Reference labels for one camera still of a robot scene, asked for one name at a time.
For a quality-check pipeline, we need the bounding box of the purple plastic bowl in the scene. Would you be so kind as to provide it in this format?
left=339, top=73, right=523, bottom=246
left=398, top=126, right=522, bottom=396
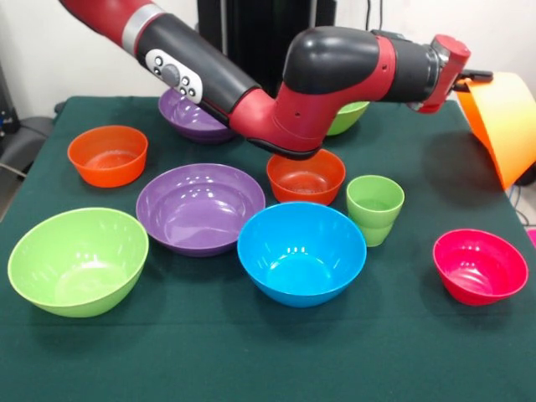
left=157, top=87, right=240, bottom=146
left=135, top=162, right=267, bottom=258

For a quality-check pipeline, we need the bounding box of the black pedestal foot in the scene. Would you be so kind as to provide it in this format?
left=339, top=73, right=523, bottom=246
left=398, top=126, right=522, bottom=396
left=0, top=116, right=58, bottom=177

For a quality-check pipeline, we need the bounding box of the green plastic bowl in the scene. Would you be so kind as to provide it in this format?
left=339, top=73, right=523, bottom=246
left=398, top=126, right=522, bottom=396
left=326, top=100, right=370, bottom=137
left=7, top=207, right=150, bottom=318

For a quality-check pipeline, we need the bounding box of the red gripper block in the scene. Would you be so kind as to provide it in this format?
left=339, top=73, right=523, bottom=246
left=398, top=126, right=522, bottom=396
left=418, top=33, right=494, bottom=116

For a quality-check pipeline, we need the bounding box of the orange-red plastic bowl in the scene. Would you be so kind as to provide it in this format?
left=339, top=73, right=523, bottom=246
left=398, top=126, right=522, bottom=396
left=265, top=148, right=347, bottom=207
left=66, top=125, right=149, bottom=188

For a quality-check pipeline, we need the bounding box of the pink plastic bowl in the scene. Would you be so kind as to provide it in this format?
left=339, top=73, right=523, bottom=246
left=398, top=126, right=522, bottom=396
left=432, top=228, right=530, bottom=307

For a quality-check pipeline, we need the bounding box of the green plastic cup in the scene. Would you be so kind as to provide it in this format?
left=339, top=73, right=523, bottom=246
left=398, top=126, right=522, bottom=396
left=360, top=217, right=395, bottom=248
left=345, top=174, right=406, bottom=229

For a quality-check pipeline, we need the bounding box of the dark green tablecloth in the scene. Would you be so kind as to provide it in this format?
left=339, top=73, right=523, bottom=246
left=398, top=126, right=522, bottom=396
left=0, top=95, right=536, bottom=402

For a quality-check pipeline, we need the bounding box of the blue plastic bowl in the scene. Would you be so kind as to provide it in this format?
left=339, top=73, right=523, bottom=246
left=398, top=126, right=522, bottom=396
left=236, top=201, right=369, bottom=309

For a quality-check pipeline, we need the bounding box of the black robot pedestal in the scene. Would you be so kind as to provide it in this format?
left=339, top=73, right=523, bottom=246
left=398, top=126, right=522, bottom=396
left=196, top=0, right=338, bottom=97

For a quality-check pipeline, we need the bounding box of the large orange plastic bowl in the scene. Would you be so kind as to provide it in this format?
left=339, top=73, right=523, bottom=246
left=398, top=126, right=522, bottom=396
left=455, top=71, right=536, bottom=192

